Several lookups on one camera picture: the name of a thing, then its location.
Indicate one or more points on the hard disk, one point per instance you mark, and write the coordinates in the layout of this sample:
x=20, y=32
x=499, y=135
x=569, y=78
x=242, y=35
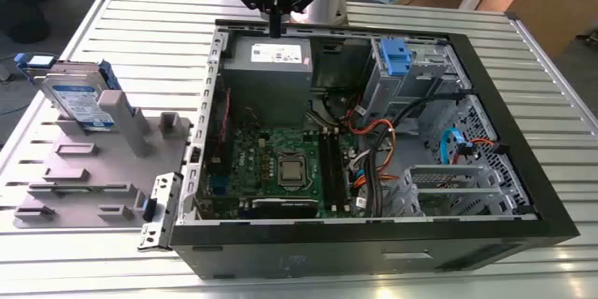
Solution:
x=75, y=103

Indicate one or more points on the blue drive latch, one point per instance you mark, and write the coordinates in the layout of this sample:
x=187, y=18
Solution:
x=394, y=57

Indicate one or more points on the grey power supply unit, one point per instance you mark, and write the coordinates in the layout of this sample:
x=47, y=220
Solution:
x=266, y=92

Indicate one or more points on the grey metal drive cage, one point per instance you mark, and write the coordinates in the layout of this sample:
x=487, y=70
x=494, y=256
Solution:
x=411, y=85

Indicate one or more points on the CPU socket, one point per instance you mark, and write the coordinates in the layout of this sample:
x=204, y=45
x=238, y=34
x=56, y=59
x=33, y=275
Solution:
x=290, y=154

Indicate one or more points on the black waste bin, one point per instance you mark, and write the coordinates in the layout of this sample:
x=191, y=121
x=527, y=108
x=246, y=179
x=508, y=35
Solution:
x=28, y=22

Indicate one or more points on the black RAM slot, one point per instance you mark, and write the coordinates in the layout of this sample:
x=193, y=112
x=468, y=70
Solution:
x=327, y=169
x=339, y=169

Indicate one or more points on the wooden cabinet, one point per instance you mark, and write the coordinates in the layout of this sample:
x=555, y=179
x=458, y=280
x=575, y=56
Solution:
x=551, y=5

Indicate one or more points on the silver CPU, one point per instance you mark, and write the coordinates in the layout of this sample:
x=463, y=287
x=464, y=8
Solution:
x=290, y=172

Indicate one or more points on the green motherboard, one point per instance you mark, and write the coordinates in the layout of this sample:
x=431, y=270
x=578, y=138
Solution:
x=252, y=173

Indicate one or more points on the grey parts rack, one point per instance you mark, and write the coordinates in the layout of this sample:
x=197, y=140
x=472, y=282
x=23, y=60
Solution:
x=112, y=173

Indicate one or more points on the black graphics card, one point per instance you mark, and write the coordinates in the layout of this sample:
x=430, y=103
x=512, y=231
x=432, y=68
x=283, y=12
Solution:
x=280, y=209

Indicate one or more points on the green RAM stick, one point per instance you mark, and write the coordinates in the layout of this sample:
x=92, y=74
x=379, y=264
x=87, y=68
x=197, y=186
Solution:
x=79, y=190

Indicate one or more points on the black PC case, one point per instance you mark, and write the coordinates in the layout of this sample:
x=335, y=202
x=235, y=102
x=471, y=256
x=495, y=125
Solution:
x=327, y=253

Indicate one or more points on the silver expansion slot bracket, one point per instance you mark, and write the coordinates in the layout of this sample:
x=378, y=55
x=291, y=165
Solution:
x=160, y=208

